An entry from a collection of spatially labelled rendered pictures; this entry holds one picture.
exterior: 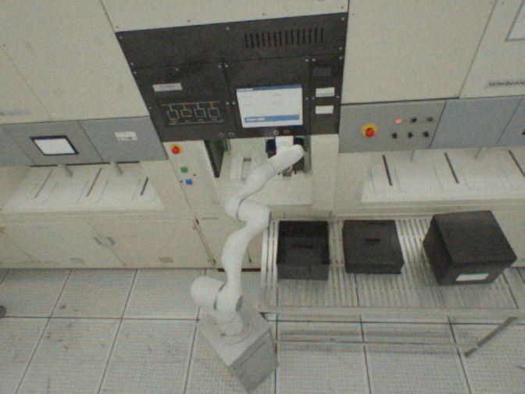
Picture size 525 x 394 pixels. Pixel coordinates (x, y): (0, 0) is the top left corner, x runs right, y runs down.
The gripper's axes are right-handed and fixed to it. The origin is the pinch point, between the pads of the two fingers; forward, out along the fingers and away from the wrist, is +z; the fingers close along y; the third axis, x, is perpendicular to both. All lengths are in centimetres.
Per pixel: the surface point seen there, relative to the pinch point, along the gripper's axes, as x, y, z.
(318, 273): -34, 16, -76
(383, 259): -33, 50, -69
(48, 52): 71, -92, -30
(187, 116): 36, -44, -31
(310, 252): -42, 13, -59
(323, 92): 45, 19, -32
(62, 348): -119, -171, -91
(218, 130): 27, -31, -31
